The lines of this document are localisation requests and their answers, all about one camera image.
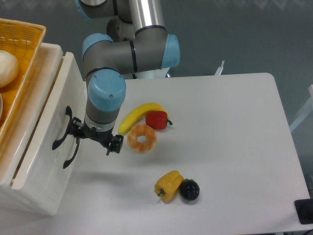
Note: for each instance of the red bell pepper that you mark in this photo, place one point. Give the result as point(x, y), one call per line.
point(157, 120)

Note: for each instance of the yellow bell pepper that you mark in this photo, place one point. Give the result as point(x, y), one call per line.
point(167, 186)

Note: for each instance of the black lower drawer handle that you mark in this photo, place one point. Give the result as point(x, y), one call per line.
point(72, 154)

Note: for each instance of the white drawer cabinet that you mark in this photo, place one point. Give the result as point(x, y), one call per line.
point(12, 148)

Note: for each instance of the white drawer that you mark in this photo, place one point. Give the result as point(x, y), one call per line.
point(41, 177)

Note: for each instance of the black round fruit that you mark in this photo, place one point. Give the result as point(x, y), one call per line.
point(189, 189)

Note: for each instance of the white bread bun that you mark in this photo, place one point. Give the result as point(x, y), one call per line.
point(9, 68)

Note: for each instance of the white frame at right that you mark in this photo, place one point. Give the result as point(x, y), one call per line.
point(303, 112)

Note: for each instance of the white clamp at table edge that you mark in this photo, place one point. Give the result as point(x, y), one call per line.
point(220, 68)

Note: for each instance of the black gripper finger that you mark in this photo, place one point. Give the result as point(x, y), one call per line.
point(75, 127)
point(114, 144)

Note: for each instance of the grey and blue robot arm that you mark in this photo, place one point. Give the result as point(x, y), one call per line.
point(106, 61)

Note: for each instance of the black device at table edge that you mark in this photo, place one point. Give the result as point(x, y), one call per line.
point(304, 209)

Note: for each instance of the orange woven basket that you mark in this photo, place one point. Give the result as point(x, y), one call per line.
point(22, 40)

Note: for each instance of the yellow banana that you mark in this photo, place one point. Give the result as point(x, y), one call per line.
point(136, 115)

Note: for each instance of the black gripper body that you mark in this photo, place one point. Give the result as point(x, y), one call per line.
point(98, 133)

